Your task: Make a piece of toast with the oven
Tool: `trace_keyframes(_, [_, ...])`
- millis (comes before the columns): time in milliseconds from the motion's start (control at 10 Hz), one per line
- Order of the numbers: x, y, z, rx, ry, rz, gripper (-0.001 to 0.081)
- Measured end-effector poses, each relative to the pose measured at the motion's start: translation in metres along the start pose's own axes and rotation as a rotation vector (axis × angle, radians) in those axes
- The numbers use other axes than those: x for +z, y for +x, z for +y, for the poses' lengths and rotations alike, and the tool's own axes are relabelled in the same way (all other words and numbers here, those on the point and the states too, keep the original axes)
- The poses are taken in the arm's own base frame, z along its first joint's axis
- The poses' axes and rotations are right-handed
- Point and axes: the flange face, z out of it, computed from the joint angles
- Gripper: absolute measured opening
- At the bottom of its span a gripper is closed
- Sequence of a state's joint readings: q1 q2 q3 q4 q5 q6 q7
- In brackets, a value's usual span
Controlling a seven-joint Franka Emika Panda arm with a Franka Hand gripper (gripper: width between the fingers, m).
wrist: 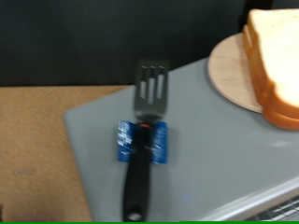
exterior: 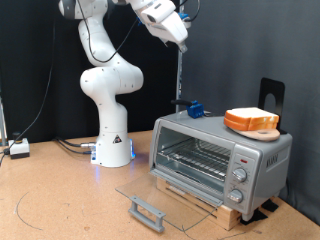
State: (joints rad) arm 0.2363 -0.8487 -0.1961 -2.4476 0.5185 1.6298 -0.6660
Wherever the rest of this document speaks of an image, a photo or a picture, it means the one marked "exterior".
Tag vertical aluminium pole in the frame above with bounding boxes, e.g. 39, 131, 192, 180
175, 0, 185, 113

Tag black foam pad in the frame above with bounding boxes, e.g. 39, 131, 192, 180
239, 208, 269, 226
261, 198, 280, 213

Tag glass oven door with handle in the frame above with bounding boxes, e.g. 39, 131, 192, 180
115, 168, 225, 234

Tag silver oven knob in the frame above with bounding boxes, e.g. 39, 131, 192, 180
232, 166, 249, 183
227, 188, 245, 204

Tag black base cable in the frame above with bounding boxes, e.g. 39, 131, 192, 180
53, 136, 94, 155

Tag spatula with blue grip block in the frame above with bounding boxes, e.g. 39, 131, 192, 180
170, 98, 214, 120

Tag wire oven rack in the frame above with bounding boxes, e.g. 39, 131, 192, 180
156, 137, 233, 183

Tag black cable silver connector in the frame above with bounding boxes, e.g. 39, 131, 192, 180
58, 138, 98, 149

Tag metal frame post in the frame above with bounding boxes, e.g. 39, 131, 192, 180
0, 96, 8, 147

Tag silver toaster oven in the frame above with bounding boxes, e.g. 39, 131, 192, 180
148, 108, 294, 222

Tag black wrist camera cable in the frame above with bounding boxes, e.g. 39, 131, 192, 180
76, 0, 202, 64

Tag dark grey backdrop curtain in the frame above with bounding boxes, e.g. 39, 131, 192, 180
181, 0, 320, 226

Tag black metal bookend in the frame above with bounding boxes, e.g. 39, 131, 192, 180
258, 77, 287, 135

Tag slotted wooden block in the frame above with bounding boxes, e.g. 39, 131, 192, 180
156, 176, 243, 232

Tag black hanging cable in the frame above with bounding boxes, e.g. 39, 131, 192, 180
0, 16, 58, 173

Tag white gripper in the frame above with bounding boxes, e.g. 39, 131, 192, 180
148, 11, 190, 54

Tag black backdrop curtain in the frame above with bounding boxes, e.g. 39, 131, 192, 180
0, 0, 181, 144

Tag round wooden cutting board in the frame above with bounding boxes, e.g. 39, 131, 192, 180
231, 128, 282, 143

